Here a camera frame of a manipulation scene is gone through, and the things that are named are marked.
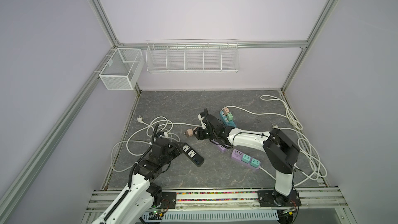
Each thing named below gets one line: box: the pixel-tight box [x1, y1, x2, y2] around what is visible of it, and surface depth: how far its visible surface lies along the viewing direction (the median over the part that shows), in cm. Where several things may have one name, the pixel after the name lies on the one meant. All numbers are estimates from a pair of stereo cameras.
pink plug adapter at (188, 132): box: [183, 128, 193, 137], surface depth 97 cm
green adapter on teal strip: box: [226, 112, 234, 122], surface depth 100 cm
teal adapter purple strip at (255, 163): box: [249, 157, 261, 169], surface depth 80 cm
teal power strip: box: [219, 110, 237, 129], surface depth 102 cm
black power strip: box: [180, 142, 205, 168], surface depth 88 cm
